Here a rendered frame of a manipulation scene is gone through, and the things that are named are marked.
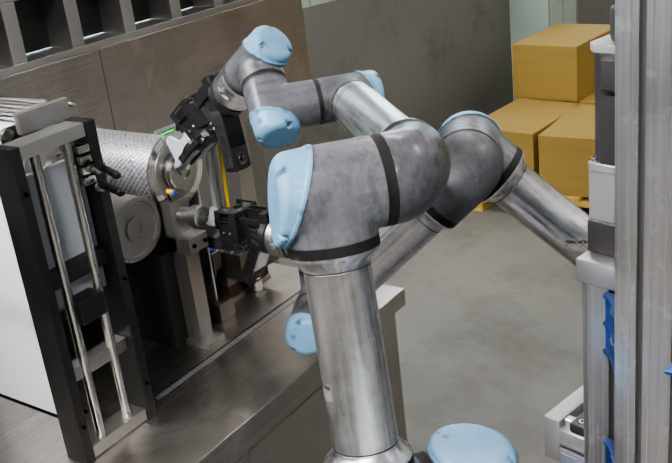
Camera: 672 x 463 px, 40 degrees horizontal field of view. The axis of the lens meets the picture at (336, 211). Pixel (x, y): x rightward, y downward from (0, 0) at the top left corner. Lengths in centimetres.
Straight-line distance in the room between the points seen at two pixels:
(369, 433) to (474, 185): 48
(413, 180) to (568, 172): 339
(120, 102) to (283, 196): 110
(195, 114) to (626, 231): 82
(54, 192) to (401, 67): 371
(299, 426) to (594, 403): 66
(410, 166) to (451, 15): 423
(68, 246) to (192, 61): 89
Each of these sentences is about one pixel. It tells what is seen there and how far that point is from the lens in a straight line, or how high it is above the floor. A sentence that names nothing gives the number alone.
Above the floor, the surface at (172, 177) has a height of 125.
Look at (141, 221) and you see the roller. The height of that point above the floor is 118.
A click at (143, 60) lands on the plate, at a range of 217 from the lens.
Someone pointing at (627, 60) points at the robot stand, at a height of 154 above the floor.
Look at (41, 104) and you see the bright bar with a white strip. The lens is 154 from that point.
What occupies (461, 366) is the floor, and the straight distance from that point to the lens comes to 340.
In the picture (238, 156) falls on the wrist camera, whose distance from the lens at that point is 161.
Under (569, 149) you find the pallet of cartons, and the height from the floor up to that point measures 37.
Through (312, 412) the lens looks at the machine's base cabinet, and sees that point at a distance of 181.
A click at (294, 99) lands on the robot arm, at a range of 146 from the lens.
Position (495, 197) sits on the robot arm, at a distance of 159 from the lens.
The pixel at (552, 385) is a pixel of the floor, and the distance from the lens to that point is 329.
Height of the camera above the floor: 178
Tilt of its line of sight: 21 degrees down
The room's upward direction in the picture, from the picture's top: 7 degrees counter-clockwise
